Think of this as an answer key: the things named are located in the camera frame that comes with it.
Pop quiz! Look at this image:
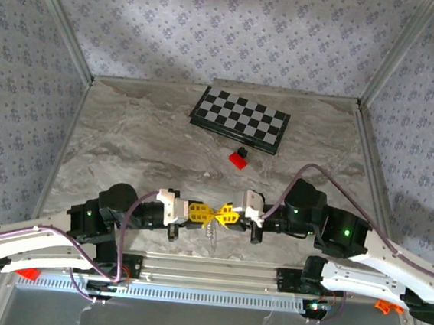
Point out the aluminium side rail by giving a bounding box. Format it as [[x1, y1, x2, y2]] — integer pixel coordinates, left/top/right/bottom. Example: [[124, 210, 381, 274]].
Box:
[[336, 100, 434, 306], [34, 75, 94, 216]]

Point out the grey metal sheet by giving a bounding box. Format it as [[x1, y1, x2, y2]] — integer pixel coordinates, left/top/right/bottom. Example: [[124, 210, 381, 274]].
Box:
[[1, 284, 414, 325]]

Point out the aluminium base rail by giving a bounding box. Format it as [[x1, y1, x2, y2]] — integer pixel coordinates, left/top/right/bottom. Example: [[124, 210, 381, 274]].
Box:
[[113, 247, 308, 297]]

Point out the aluminium corner post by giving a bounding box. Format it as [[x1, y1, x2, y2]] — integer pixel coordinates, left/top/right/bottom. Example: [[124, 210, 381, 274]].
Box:
[[15, 0, 103, 85], [361, 0, 434, 110]]

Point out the orange plastic clip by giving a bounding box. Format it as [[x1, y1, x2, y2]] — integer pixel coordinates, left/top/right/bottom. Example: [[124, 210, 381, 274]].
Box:
[[374, 297, 406, 316]]

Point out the slotted grey cable duct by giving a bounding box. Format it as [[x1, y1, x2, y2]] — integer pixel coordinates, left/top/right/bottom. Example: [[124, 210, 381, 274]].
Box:
[[14, 268, 312, 317]]

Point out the small circuit board with LEDs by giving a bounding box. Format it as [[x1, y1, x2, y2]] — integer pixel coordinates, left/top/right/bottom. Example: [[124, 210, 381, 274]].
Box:
[[304, 298, 330, 316]]

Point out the red plastic clip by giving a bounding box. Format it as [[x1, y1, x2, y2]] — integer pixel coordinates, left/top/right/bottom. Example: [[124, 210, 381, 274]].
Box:
[[13, 265, 41, 283]]

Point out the aluminium back rail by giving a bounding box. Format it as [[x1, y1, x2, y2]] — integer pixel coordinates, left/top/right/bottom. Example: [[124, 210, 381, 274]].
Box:
[[92, 66, 363, 107]]

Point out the black and grey folded chessboard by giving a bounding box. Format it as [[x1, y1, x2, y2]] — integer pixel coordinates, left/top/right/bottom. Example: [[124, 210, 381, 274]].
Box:
[[185, 83, 294, 158]]

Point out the red toy brick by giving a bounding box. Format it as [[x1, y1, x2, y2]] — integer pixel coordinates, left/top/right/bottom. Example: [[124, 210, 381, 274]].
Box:
[[227, 151, 250, 171]]

